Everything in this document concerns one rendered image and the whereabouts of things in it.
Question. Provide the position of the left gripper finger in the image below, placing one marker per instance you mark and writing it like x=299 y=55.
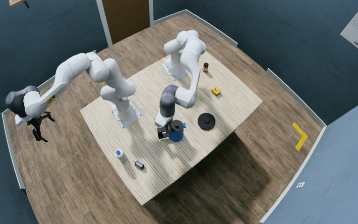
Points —
x=168 y=128

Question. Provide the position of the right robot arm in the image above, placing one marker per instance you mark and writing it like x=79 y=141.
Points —
x=28 y=103

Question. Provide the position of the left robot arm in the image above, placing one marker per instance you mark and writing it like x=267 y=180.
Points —
x=189 y=59

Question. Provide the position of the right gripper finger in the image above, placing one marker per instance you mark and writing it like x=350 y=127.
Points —
x=37 y=133
x=48 y=115

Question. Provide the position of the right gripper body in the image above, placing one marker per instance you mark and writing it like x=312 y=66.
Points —
x=34 y=121

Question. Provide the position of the small orange jar with dark lid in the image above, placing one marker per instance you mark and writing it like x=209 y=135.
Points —
x=205 y=67

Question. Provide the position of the black round disc with center stud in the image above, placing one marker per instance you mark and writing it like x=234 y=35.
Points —
x=206 y=121

